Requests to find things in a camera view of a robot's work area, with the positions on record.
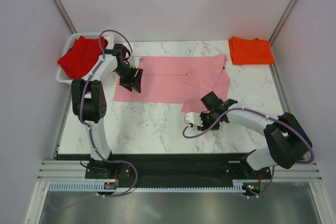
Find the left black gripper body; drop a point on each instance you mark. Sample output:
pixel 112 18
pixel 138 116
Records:
pixel 127 75

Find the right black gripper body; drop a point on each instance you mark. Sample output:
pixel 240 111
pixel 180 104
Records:
pixel 208 119

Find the pink t shirt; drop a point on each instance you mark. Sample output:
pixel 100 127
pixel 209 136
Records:
pixel 179 80

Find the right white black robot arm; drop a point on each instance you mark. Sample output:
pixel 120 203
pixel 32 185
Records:
pixel 287 142

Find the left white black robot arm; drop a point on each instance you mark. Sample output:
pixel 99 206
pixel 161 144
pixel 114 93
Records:
pixel 90 106

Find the red t shirt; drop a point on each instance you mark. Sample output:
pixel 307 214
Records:
pixel 81 58

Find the folded orange t shirt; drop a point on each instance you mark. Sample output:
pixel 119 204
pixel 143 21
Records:
pixel 250 52

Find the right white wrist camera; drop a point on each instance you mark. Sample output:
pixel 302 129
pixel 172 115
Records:
pixel 193 119

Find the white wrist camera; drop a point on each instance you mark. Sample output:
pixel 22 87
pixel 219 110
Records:
pixel 135 61
pixel 193 119

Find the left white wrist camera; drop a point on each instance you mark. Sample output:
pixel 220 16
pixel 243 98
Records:
pixel 135 61

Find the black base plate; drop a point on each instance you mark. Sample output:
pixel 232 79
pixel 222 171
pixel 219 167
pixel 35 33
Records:
pixel 174 170

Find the white slotted cable duct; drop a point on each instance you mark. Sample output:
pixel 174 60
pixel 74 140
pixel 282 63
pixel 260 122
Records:
pixel 236 187

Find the aluminium profile rail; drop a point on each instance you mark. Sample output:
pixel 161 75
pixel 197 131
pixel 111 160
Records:
pixel 73 171

